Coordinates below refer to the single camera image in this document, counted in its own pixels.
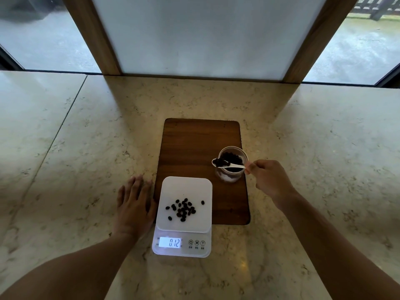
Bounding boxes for outdoor wooden railing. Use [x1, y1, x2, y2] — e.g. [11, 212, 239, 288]
[352, 0, 400, 21]

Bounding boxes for clear plastic cup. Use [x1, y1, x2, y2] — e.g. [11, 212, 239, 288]
[214, 146, 249, 184]

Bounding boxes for person's left forearm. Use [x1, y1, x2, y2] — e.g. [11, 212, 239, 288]
[0, 232, 139, 300]

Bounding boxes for white digital kitchen scale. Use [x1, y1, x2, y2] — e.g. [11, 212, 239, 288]
[152, 176, 213, 258]

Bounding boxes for person's right forearm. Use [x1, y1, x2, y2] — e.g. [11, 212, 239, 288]
[279, 192, 400, 300]

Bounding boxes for person's left hand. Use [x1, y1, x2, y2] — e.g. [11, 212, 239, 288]
[112, 175, 158, 241]

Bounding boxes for black beans in cup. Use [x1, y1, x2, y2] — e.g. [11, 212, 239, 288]
[221, 152, 244, 165]

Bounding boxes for black window frame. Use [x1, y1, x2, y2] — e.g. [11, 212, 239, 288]
[374, 63, 400, 88]
[0, 44, 25, 71]

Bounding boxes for scattered black beans on scale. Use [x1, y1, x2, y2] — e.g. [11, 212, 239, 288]
[165, 198, 206, 222]

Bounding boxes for dark wooden board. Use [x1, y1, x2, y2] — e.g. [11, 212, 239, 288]
[153, 118, 251, 226]

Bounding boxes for white plastic spoon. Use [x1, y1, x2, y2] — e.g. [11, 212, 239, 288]
[212, 158, 246, 170]

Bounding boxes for wooden pillar trim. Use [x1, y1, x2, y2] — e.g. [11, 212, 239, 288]
[61, 0, 122, 76]
[282, 0, 360, 84]

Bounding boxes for person's right hand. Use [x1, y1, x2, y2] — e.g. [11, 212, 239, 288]
[245, 159, 300, 211]

